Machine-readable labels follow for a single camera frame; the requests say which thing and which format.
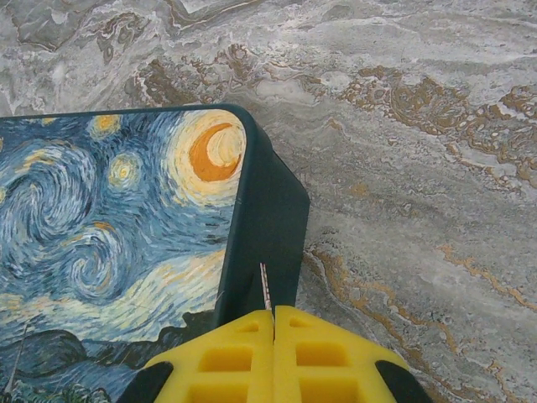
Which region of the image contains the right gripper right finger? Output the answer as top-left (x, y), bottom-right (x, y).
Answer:
top-left (273, 304), bottom-right (433, 403)

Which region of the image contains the starry night painted box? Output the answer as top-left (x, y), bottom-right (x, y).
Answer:
top-left (0, 103), bottom-right (311, 403)

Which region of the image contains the silver key with serrated blade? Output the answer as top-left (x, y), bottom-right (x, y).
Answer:
top-left (258, 263), bottom-right (274, 315)

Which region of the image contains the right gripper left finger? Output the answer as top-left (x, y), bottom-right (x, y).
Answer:
top-left (115, 309), bottom-right (277, 403)

